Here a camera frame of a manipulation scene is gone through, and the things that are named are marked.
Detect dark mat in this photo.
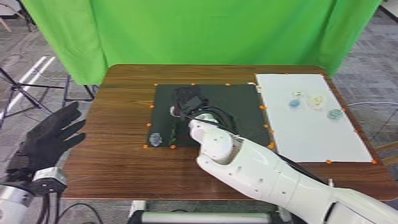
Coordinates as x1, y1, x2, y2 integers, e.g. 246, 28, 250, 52
143, 83, 275, 150

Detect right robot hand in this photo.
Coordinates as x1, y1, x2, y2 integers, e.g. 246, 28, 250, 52
170, 85, 212, 114

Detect blue flower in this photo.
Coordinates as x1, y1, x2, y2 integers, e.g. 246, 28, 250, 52
147, 132, 165, 146
326, 108, 344, 121
285, 92, 305, 111

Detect black tripod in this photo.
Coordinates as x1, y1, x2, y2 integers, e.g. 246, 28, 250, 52
0, 66, 67, 118

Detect black cable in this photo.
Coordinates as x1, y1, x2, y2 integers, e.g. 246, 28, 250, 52
54, 192, 106, 224

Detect white sheet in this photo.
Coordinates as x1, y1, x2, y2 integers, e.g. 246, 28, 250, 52
253, 73, 378, 165

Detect pale grey bar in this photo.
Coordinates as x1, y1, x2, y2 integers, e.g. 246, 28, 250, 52
125, 199, 280, 224

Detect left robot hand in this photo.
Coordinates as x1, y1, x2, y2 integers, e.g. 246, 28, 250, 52
3, 101, 88, 183

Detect pale pink flower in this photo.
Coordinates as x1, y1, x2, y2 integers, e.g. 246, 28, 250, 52
305, 95, 328, 111

